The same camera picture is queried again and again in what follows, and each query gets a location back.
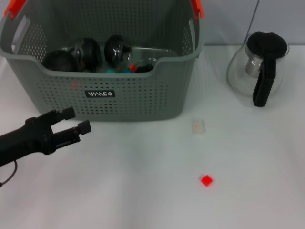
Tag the white toy brick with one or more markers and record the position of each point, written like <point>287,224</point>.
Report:
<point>199,126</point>

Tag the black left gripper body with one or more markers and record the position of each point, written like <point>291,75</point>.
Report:
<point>28,140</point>

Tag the grey perforated plastic storage bin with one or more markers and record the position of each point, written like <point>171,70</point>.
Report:
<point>143,105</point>

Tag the blue square toy plate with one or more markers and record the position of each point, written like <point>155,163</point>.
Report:
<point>125,70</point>

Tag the dark clay teapot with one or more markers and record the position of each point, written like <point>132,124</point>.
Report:
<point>57,63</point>

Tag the glass teacup black holder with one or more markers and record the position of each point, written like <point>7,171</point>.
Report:
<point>115,51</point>
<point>89,55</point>
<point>146,66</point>

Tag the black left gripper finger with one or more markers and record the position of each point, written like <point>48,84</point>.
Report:
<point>68,114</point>
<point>84,128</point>

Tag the cyan square toy plate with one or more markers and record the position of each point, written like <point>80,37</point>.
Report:
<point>110,71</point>

